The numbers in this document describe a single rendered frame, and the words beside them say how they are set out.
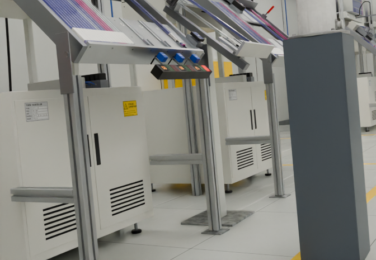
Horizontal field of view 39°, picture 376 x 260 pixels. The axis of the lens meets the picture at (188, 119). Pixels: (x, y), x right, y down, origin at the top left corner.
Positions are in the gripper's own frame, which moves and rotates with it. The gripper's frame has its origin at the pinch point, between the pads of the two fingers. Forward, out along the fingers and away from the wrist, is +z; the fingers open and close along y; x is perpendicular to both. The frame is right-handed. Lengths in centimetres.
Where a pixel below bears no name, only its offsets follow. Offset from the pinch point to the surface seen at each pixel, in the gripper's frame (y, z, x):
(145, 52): -18.2, 14.3, -13.2
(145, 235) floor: 12, 85, -44
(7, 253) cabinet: -49, 85, -30
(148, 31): -1.1, 14.6, 0.5
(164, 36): 6.1, 14.5, -2.2
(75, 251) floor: -15, 95, -35
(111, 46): -37.2, 12.5, -13.1
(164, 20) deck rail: 19.1, 14.5, 9.1
